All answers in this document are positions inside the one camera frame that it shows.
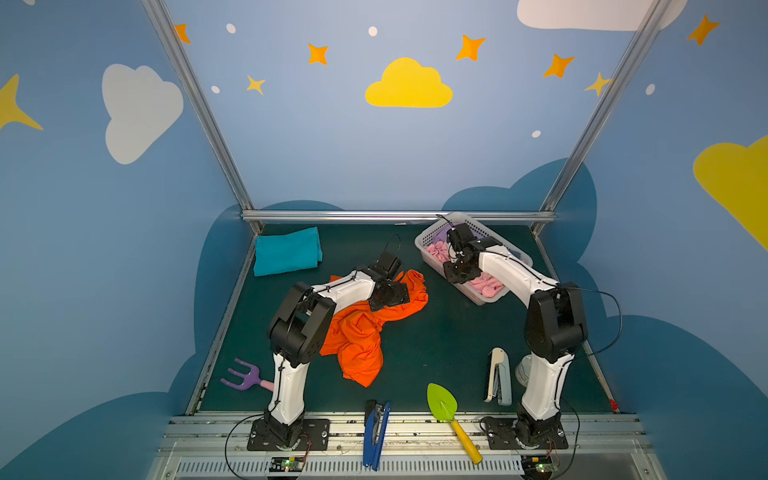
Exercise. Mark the green yellow toy trowel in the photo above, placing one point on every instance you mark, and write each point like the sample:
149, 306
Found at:
443, 407

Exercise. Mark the aluminium frame post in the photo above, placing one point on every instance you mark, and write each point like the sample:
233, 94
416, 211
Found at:
633, 56
161, 21

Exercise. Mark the orange t shirt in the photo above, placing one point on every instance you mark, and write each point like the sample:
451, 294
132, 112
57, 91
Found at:
354, 336

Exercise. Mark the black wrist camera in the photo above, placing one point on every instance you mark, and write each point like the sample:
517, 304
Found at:
387, 265
459, 236

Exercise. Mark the green circuit board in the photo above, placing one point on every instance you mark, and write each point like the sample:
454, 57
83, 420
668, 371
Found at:
536, 466
286, 464

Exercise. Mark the purple toy garden fork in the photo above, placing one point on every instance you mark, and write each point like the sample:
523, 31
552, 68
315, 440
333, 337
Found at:
249, 377

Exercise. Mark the aluminium front rail bed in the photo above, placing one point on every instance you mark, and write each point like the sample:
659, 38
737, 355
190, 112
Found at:
416, 446

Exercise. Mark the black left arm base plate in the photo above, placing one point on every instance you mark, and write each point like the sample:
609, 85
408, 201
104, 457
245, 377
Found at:
271, 435

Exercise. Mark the pink t shirt in basket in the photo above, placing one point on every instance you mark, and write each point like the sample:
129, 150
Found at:
483, 289

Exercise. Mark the aluminium left frame post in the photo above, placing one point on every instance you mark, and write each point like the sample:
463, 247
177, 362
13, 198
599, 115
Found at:
161, 21

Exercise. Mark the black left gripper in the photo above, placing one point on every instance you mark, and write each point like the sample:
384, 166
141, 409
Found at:
389, 294

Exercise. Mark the folded teal t shirt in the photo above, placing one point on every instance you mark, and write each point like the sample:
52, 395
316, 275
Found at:
278, 254

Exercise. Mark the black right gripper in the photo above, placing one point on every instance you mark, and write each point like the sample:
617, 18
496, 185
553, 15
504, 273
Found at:
455, 271

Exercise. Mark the blue stapler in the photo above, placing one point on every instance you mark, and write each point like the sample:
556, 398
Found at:
376, 422

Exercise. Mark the aluminium right frame post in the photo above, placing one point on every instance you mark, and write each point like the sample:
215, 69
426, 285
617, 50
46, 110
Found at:
633, 56

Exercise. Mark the left green circuit board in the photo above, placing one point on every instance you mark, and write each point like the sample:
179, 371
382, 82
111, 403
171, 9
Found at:
286, 464

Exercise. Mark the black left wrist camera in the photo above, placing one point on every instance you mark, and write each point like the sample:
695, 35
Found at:
387, 265

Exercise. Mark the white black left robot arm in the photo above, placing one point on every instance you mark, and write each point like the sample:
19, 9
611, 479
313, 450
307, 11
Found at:
299, 329

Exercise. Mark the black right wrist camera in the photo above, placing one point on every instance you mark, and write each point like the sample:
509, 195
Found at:
459, 236

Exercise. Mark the white grey stapler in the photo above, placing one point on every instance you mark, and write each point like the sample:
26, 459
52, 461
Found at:
499, 385

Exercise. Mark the aluminium back frame rail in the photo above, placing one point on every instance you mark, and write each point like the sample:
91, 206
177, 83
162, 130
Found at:
317, 216

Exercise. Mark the white perforated plastic basket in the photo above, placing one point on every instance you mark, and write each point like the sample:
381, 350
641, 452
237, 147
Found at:
425, 237

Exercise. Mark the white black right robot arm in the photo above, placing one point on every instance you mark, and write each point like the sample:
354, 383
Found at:
554, 329

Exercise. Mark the purple t shirt in basket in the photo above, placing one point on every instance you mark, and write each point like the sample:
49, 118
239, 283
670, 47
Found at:
441, 235

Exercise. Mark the right green circuit board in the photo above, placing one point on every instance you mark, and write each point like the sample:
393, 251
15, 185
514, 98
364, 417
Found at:
536, 466

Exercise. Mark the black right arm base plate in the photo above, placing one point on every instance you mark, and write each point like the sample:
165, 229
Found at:
498, 432

